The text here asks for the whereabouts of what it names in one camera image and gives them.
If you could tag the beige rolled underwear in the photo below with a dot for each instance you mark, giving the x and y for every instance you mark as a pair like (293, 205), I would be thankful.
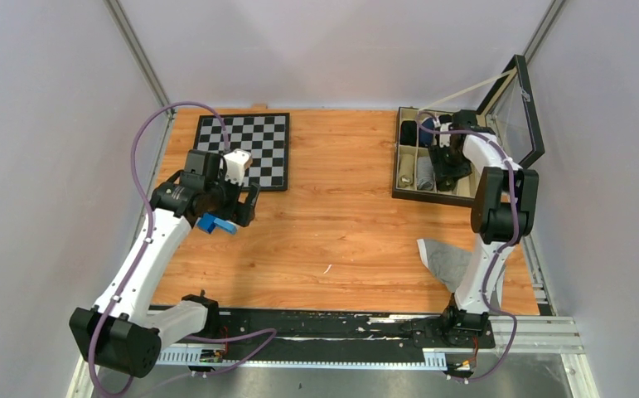
(405, 170)

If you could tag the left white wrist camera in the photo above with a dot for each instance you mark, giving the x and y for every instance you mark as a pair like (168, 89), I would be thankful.
(236, 164)

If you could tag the aluminium frame post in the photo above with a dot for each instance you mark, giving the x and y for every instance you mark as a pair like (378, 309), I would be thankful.
(135, 47)
(549, 18)

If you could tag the black rolled underwear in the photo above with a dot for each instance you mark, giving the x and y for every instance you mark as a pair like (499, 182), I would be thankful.
(408, 133)

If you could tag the grey rolled underwear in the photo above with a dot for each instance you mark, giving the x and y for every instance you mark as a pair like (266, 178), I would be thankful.
(424, 174)

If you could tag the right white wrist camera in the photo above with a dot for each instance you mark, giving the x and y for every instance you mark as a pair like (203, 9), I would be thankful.
(443, 138)

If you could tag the black compartment storage box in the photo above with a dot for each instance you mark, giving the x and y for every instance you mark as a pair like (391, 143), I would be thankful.
(508, 109)

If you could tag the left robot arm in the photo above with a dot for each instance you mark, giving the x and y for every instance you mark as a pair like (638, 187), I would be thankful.
(118, 332)

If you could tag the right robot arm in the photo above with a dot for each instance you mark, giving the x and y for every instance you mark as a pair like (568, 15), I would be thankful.
(503, 211)

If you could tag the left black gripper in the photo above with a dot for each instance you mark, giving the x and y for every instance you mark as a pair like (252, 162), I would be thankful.
(241, 213)

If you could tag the navy rolled underwear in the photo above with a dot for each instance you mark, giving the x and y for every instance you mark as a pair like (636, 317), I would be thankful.
(425, 137)

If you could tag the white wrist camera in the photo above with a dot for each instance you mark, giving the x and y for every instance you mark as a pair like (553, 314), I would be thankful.
(443, 138)
(236, 164)

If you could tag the left aluminium frame post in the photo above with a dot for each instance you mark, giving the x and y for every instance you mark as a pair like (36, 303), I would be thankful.
(135, 47)

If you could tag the right aluminium frame post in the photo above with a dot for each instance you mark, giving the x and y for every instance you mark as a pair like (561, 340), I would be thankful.
(549, 18)

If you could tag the blue white block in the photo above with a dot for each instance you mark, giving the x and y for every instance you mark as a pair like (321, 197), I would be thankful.
(208, 223)

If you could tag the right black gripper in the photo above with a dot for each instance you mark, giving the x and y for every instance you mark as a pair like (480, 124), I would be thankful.
(441, 169)

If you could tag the black white chessboard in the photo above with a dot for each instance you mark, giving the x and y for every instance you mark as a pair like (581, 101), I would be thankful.
(264, 136)

